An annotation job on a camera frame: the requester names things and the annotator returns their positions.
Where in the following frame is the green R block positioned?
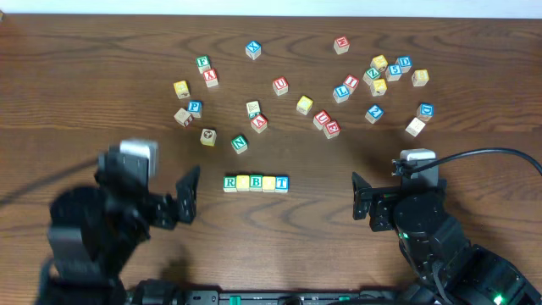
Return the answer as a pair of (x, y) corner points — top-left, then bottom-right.
(223, 176), (237, 192)

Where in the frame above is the yellow O block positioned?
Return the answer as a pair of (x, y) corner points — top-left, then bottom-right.
(235, 175), (250, 191)

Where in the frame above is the green B block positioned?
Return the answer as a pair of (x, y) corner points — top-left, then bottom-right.
(249, 175), (263, 191)

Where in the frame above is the blue T block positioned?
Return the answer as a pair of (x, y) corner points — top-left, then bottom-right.
(275, 176), (290, 193)

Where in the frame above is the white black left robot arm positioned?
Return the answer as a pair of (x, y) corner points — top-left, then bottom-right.
(36, 147), (201, 304)

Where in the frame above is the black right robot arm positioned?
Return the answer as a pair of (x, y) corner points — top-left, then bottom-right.
(351, 160), (541, 305)

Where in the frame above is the monkey picture wooden block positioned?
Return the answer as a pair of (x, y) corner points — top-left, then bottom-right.
(200, 129), (217, 147)

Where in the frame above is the green N block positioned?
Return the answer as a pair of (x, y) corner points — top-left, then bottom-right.
(230, 135), (248, 154)

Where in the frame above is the red E block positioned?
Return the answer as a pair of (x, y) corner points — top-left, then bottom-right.
(324, 120), (341, 139)

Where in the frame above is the blue 2 block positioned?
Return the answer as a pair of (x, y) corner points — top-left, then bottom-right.
(365, 104), (384, 124)

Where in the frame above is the blue P block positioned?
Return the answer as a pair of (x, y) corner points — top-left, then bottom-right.
(186, 100), (202, 119)

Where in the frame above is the plain wooden block right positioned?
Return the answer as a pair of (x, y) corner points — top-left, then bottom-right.
(406, 117), (426, 137)

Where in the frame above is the red U block lower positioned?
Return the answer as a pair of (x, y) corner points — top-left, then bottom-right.
(313, 110), (331, 130)

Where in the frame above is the red u block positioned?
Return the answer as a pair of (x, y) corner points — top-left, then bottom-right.
(313, 110), (331, 130)
(272, 76), (289, 96)

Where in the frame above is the red A block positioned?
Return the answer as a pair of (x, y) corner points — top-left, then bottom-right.
(251, 114), (268, 134)

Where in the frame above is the blue D block lower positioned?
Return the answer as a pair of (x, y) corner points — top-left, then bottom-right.
(416, 103), (434, 122)

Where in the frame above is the blue d block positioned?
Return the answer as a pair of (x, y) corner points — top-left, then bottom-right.
(416, 103), (434, 122)
(395, 56), (412, 74)

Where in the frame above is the blue L block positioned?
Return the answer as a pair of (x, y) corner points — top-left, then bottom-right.
(333, 85), (350, 103)

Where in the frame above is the plain green-edged block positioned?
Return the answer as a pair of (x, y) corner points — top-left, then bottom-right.
(246, 101), (261, 119)

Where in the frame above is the yellow hammer block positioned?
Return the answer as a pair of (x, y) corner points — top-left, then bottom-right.
(370, 79), (387, 97)

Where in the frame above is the red I block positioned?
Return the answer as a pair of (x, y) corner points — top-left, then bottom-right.
(343, 75), (359, 94)

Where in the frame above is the red Y block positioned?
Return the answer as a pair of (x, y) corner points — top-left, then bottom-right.
(203, 69), (218, 87)

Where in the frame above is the green Z block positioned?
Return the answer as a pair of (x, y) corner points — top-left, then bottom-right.
(362, 67), (381, 86)

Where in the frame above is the blue 5 block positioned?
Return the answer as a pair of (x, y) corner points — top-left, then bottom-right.
(385, 64), (402, 82)

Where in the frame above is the green F block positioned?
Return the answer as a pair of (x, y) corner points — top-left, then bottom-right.
(196, 55), (212, 74)

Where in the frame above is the yellow 8 block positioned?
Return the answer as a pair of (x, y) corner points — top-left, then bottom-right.
(412, 69), (429, 87)

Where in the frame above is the red U block upper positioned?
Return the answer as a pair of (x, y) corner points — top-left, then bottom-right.
(272, 76), (289, 96)

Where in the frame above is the blue D block upper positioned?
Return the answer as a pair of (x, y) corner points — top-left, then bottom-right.
(395, 56), (412, 74)

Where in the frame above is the red block far top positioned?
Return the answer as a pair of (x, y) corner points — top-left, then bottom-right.
(334, 36), (351, 54)

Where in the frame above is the blue X block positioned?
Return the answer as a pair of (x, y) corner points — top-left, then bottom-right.
(246, 41), (262, 60)

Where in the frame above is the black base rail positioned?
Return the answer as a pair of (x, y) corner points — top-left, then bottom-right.
(125, 290), (407, 305)

